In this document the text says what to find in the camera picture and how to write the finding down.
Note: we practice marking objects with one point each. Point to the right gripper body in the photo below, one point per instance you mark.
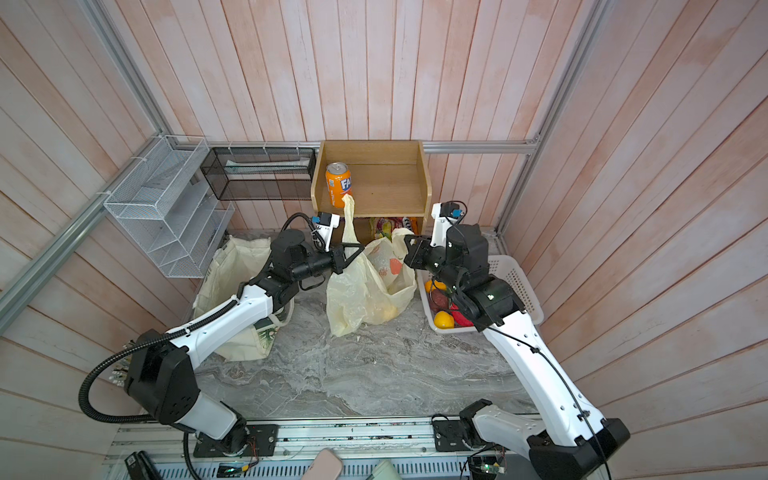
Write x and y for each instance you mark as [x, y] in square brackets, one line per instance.
[428, 258]

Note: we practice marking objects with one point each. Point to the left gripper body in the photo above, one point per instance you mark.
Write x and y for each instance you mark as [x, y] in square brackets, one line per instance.
[313, 264]

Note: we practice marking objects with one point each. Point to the orange print plastic bag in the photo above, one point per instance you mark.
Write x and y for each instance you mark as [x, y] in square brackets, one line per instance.
[375, 289]

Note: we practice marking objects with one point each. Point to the cream canvas tote bag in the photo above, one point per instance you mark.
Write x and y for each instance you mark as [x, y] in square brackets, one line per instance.
[238, 261]

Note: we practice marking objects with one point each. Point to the white plastic fruit basket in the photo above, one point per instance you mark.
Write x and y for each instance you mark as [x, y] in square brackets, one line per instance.
[503, 267]

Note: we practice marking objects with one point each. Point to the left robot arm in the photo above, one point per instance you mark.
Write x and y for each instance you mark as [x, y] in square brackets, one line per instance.
[161, 367]

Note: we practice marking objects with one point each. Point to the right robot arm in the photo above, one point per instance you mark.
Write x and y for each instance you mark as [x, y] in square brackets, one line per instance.
[573, 439]

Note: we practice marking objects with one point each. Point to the orange Fanta can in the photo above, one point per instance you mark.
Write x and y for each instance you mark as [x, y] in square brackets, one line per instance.
[338, 181]

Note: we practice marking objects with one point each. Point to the wooden two-tier shelf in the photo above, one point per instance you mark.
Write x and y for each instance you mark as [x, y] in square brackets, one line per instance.
[389, 178]

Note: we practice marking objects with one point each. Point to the black mesh basket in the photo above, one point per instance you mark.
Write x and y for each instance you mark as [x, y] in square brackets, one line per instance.
[260, 173]

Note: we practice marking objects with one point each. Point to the pink phone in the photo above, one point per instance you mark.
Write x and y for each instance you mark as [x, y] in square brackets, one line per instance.
[326, 466]

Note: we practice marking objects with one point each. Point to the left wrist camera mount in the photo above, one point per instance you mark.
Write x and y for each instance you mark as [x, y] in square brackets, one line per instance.
[322, 227]

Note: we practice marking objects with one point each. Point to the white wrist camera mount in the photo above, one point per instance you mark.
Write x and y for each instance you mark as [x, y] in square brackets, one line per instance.
[445, 215]

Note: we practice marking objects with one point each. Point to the white wire mesh rack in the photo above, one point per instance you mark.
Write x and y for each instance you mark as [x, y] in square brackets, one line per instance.
[169, 209]

